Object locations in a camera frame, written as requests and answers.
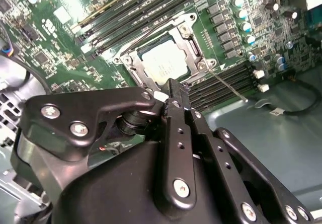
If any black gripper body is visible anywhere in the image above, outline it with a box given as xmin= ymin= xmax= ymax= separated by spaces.
xmin=50 ymin=140 xmax=239 ymax=224

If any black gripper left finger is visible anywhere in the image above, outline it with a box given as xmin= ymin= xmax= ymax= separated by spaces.
xmin=11 ymin=78 xmax=199 ymax=212

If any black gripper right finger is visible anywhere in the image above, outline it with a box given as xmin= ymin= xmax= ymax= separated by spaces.
xmin=180 ymin=82 xmax=315 ymax=224

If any metal socket cover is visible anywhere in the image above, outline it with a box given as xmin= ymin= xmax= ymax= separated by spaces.
xmin=120 ymin=29 xmax=209 ymax=89

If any silver CPU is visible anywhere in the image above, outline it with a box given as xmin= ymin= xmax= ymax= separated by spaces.
xmin=140 ymin=42 xmax=189 ymax=85

